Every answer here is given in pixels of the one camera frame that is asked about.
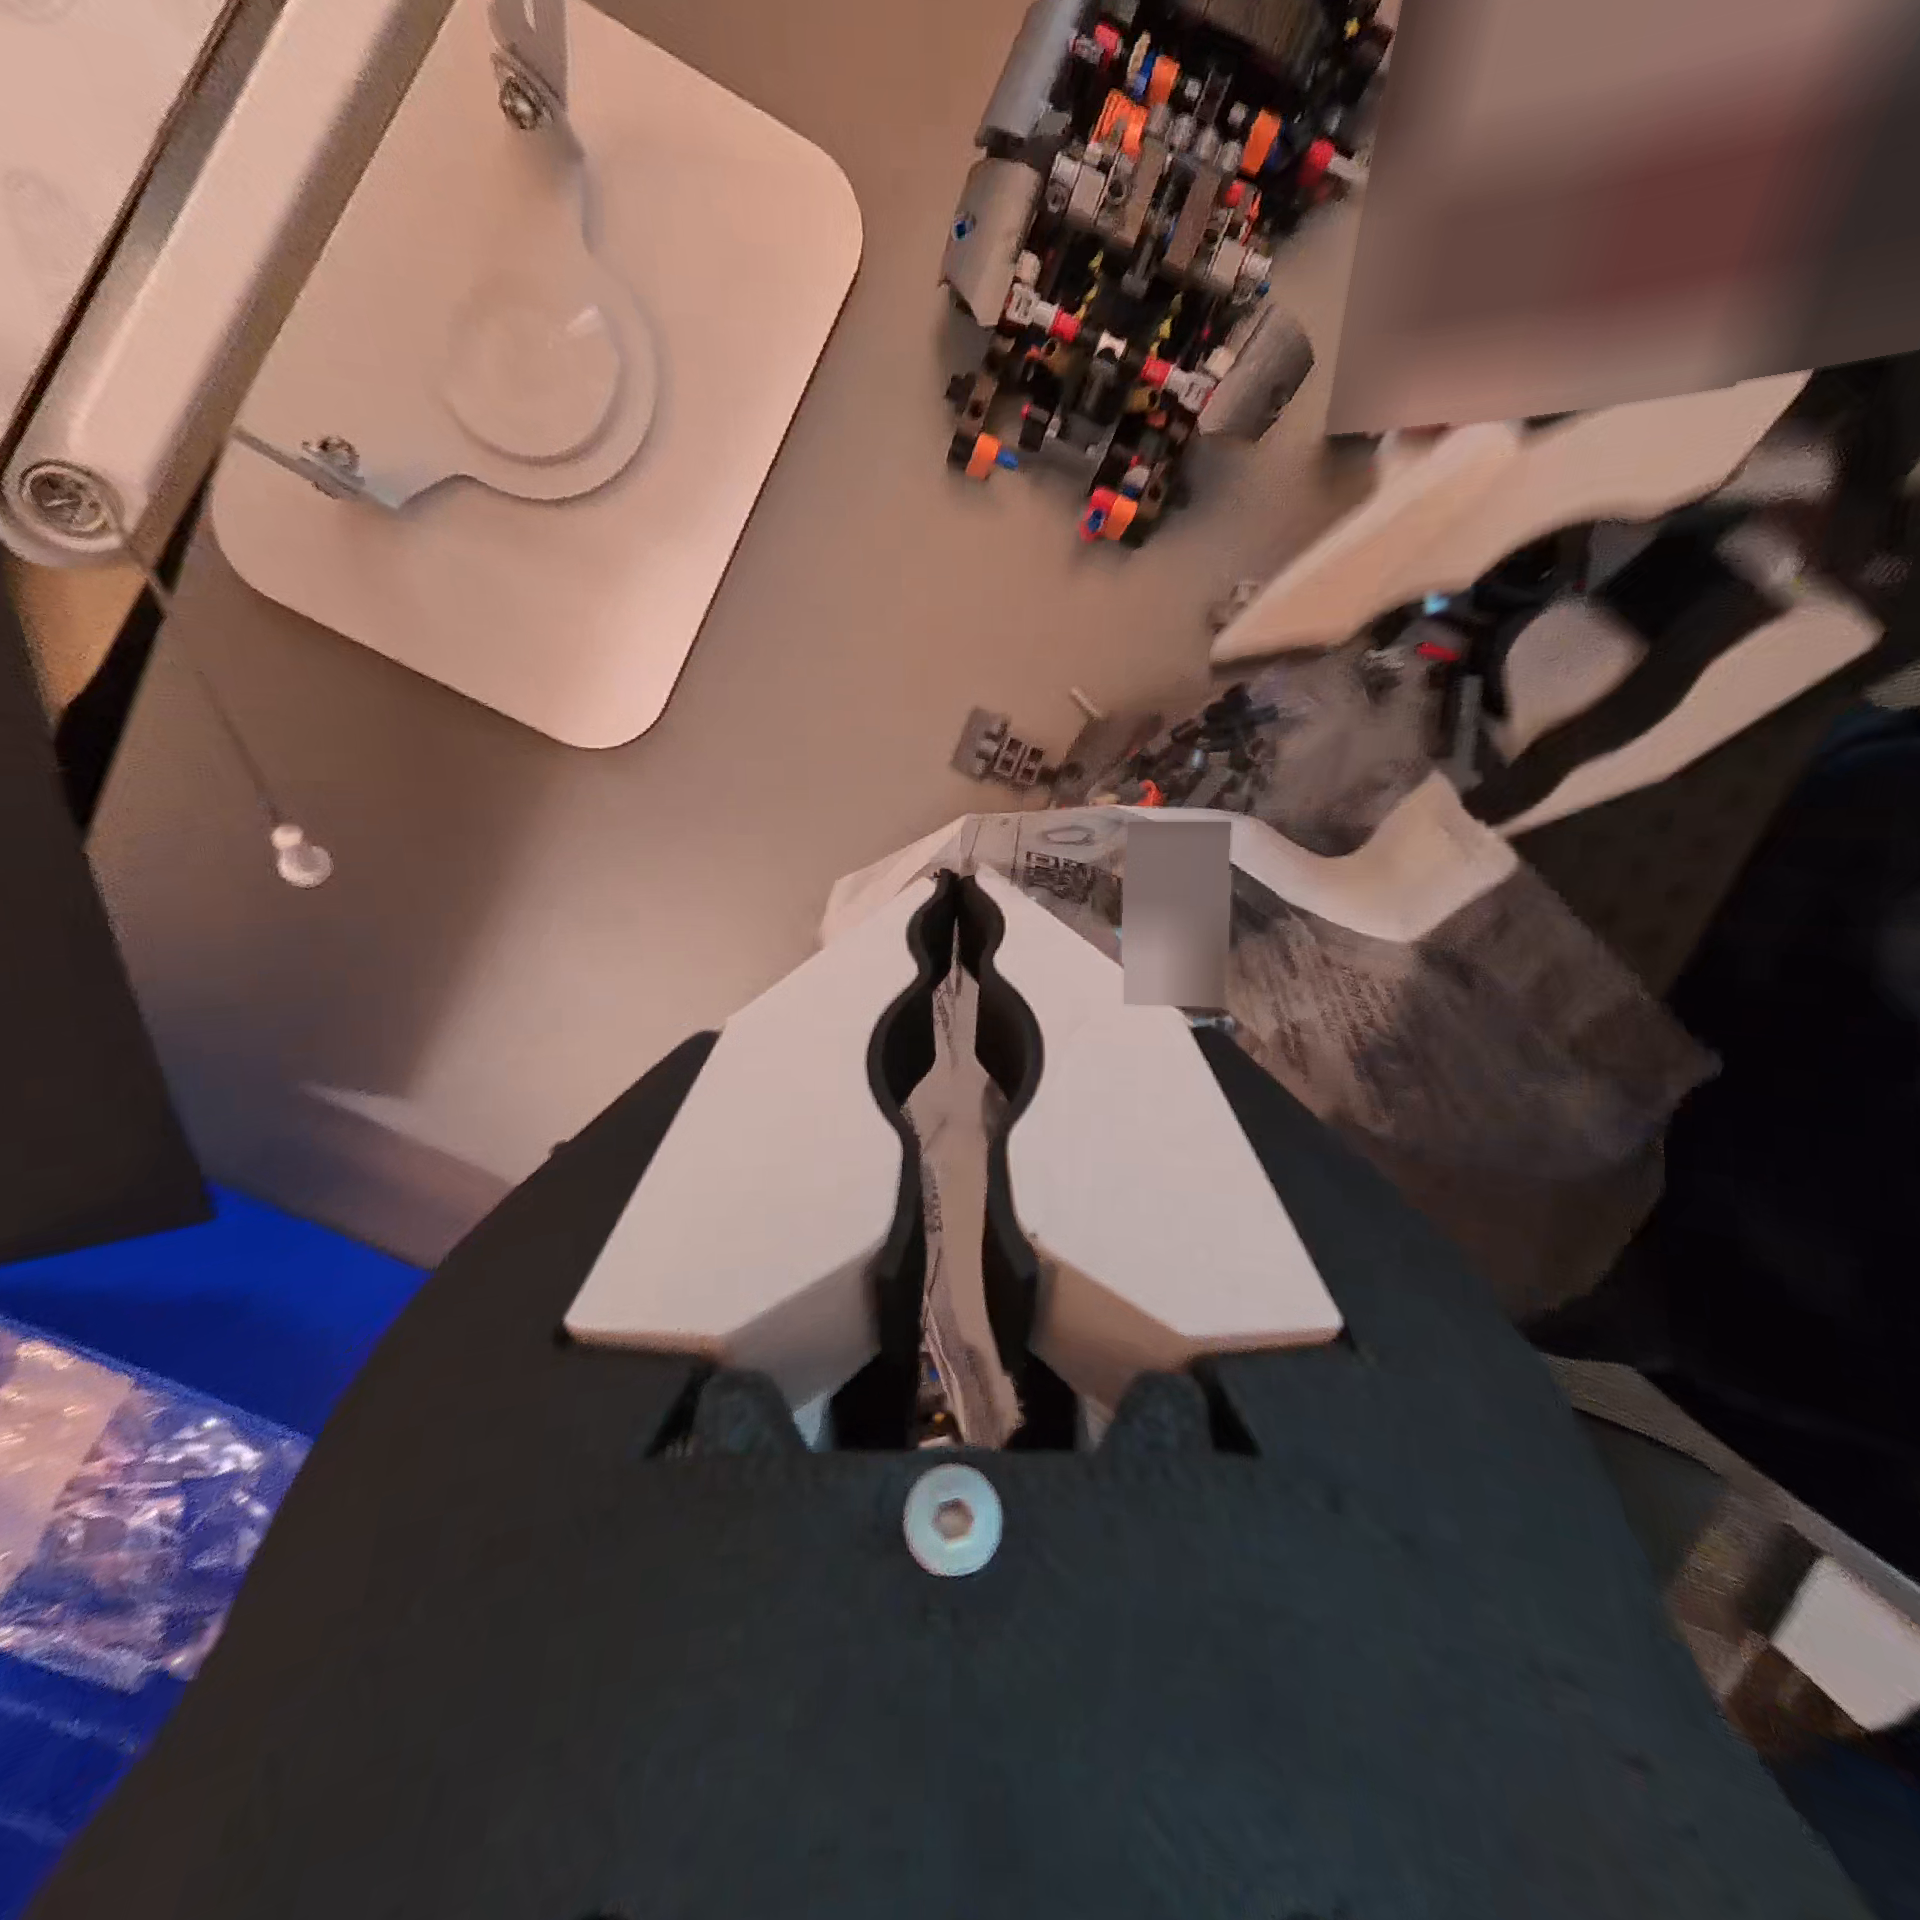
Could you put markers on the dark grey lego block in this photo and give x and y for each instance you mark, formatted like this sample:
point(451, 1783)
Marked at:
point(1003, 746)

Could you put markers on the plastic bag of lego parts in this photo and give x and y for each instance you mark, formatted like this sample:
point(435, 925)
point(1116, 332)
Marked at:
point(1424, 990)

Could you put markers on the blue plastic bin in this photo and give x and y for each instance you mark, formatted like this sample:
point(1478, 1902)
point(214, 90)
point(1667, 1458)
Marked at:
point(225, 1290)

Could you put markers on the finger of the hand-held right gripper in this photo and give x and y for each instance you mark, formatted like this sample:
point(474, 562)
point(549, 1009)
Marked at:
point(1470, 494)
point(1754, 704)

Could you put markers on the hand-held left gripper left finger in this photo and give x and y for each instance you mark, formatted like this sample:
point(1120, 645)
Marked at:
point(751, 1184)

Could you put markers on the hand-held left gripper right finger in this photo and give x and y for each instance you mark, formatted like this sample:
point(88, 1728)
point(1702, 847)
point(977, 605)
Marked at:
point(1170, 1184)

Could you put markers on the clear plastic bag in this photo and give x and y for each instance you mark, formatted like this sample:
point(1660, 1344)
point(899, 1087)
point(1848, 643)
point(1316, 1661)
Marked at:
point(121, 1500)

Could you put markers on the white book stand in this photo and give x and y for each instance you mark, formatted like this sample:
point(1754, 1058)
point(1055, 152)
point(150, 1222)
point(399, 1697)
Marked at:
point(601, 450)

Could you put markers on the lego car chassis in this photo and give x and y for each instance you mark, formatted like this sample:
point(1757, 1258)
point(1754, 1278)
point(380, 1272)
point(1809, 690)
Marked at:
point(1141, 224)

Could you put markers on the person's dark blue jacket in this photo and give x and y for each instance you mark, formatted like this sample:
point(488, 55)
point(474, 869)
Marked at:
point(1800, 1124)

